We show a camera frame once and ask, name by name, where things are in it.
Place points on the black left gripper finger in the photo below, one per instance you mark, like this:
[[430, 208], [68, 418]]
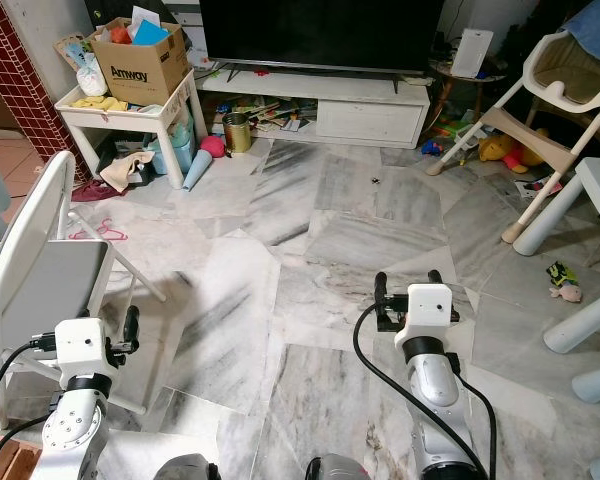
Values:
[[132, 324]]

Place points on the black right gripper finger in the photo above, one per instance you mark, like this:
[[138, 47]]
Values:
[[382, 288], [435, 277]]

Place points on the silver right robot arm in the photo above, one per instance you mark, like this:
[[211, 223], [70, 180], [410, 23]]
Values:
[[435, 386]]

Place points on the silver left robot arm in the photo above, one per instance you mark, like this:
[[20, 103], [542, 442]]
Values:
[[70, 432]]

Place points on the grey white folding chair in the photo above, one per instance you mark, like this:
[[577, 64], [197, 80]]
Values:
[[40, 290]]

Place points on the pink clothes hanger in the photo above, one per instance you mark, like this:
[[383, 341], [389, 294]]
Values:
[[97, 233]]

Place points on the green black small toy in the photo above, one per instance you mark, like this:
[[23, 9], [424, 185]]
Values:
[[561, 272]]

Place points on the small pink toy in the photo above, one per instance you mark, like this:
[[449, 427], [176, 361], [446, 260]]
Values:
[[568, 293]]

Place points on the magenta cloth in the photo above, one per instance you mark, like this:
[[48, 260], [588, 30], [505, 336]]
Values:
[[94, 191]]

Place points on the grey robot left leg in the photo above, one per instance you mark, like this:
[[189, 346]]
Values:
[[182, 470]]

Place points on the grey robot leg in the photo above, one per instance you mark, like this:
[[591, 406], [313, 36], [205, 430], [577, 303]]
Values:
[[182, 470], [338, 470]]

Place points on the yellow plush toy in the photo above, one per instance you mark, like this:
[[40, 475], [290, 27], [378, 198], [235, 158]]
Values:
[[498, 150]]

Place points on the beige crumpled cloth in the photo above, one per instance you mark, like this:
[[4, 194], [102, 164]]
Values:
[[126, 171]]

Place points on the brown wooden slats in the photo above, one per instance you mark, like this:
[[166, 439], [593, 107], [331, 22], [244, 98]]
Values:
[[12, 462]]

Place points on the grey robot right leg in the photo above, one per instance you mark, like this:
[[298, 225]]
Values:
[[338, 470]]

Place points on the light blue cone tube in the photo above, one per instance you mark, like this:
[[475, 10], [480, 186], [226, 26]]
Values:
[[196, 172]]

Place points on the white wooden-legged high chair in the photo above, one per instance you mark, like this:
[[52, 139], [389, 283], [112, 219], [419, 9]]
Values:
[[515, 126]]

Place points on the white television console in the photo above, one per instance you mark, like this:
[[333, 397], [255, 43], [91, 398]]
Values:
[[370, 116]]

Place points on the pale blue plastic table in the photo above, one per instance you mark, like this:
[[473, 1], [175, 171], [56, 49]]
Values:
[[598, 200]]

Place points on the pink round toy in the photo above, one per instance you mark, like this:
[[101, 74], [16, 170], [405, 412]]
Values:
[[212, 147]]

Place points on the small white plastic table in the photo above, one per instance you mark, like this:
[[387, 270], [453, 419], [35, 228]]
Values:
[[120, 122]]

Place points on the dark brown side stool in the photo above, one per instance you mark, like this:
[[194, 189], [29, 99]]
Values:
[[448, 75]]

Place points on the gold metal can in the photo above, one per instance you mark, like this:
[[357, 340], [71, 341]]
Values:
[[237, 134]]

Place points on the white flat device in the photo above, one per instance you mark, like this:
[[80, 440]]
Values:
[[472, 53]]

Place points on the white printed plastic pack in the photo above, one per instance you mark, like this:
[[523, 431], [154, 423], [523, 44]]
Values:
[[92, 78]]

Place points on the brown Amway cardboard box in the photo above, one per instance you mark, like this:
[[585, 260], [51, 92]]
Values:
[[145, 72]]

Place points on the black flat television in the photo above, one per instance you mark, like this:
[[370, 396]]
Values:
[[320, 30]]

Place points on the blue flat packet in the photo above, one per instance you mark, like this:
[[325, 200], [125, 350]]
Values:
[[151, 33]]

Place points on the blue cloth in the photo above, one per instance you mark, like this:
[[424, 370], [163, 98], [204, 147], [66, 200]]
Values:
[[595, 20]]

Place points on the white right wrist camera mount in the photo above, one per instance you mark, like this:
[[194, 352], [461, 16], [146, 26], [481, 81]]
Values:
[[432, 308]]

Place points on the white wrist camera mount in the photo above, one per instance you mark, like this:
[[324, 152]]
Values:
[[432, 308], [82, 346]]

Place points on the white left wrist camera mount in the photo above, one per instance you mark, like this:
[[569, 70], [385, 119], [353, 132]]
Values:
[[82, 346]]

